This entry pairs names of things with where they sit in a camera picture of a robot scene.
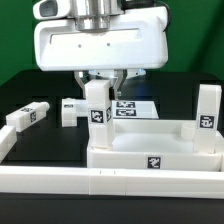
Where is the fiducial marker sheet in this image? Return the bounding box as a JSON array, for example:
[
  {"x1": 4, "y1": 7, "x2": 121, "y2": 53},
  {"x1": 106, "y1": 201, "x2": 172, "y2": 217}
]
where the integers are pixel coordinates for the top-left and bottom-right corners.
[{"x1": 112, "y1": 100, "x2": 159, "y2": 119}]

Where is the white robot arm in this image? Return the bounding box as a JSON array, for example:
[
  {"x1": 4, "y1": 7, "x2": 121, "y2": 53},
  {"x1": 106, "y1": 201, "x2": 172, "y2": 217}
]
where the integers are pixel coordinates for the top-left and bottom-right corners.
[{"x1": 33, "y1": 0, "x2": 170, "y2": 98}]

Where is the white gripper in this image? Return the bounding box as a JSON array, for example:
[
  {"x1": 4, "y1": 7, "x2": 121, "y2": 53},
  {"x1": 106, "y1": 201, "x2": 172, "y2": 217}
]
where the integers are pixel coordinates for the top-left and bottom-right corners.
[{"x1": 34, "y1": 6, "x2": 168, "y2": 100}]

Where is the white U-shaped fence frame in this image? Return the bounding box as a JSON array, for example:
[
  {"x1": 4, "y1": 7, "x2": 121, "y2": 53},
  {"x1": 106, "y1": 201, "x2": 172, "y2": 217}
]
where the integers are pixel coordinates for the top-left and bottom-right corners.
[{"x1": 0, "y1": 125, "x2": 224, "y2": 199}]

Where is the white desk top tray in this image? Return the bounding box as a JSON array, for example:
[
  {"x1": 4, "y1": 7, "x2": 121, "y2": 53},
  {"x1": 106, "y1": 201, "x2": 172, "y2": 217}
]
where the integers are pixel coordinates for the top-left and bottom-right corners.
[{"x1": 87, "y1": 119, "x2": 224, "y2": 172}]

